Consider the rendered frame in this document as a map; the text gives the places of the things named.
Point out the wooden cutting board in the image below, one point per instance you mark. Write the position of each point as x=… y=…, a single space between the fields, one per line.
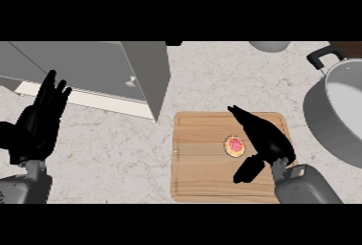
x=222 y=172

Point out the grey cabinet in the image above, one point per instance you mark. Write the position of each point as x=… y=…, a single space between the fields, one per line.
x=76 y=73

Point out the grey metal pot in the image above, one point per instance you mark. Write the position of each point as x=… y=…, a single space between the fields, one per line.
x=333 y=108

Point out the pale grey round object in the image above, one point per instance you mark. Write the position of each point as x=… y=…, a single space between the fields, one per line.
x=270 y=45

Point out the grey cabinet door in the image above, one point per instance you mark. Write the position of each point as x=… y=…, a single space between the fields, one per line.
x=150 y=73

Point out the pink frosted cupcake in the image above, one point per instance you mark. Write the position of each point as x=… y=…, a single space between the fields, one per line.
x=236 y=146

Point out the dark brown object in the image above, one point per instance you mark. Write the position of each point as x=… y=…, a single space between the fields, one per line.
x=349 y=48

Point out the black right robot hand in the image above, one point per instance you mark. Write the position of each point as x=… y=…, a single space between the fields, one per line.
x=264 y=137

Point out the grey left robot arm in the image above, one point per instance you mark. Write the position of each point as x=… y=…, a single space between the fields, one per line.
x=24 y=185

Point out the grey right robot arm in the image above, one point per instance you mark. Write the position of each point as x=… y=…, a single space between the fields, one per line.
x=302 y=183

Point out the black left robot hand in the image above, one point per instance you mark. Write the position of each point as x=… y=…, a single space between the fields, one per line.
x=38 y=124

